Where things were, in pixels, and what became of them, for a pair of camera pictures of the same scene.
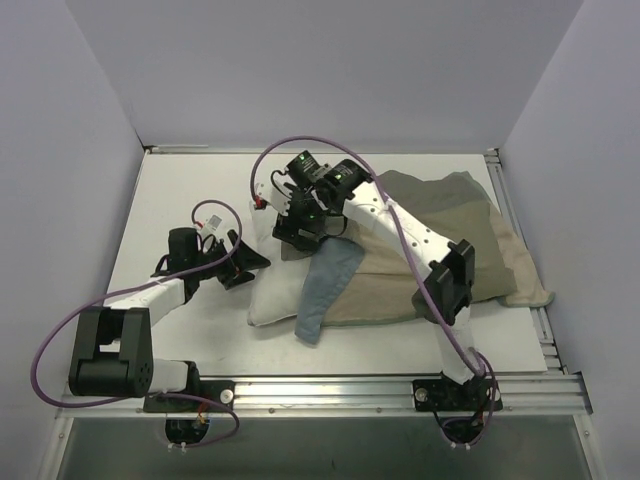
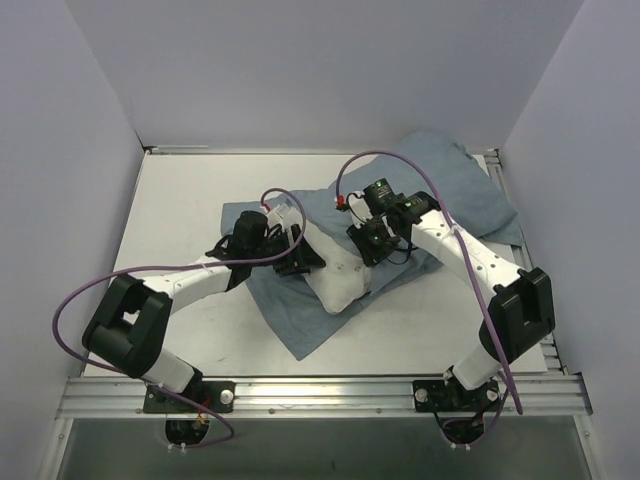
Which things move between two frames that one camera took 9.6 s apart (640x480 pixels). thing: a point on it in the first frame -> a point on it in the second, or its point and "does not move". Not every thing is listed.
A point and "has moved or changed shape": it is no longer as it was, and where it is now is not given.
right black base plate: (445, 395) does not move
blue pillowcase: (363, 276) has moved or changed shape
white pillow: (279, 287) -> (344, 279)
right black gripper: (298, 232) -> (364, 240)
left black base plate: (219, 391) does not move
